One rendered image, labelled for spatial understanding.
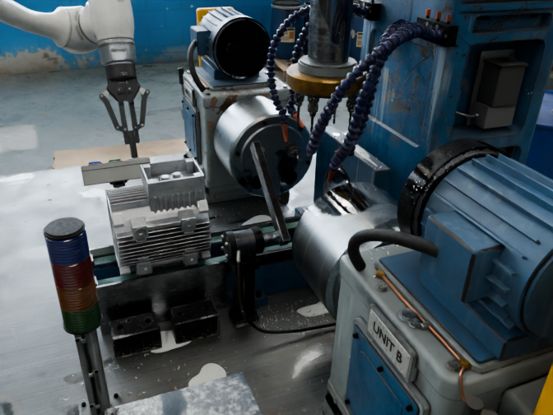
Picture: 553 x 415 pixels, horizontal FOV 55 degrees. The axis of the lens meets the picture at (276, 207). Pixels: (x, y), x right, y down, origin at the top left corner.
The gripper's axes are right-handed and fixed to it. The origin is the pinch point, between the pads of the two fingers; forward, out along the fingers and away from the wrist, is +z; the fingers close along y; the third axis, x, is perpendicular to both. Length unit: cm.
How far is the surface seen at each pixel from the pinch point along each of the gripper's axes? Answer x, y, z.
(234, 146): -5.7, 25.7, 3.9
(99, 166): -3.5, -9.0, 4.7
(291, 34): 429, 231, -111
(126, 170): -3.5, -2.9, 6.3
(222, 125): 5.2, 26.0, -2.3
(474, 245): -96, 27, 18
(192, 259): -29.2, 6.2, 27.2
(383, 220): -62, 35, 20
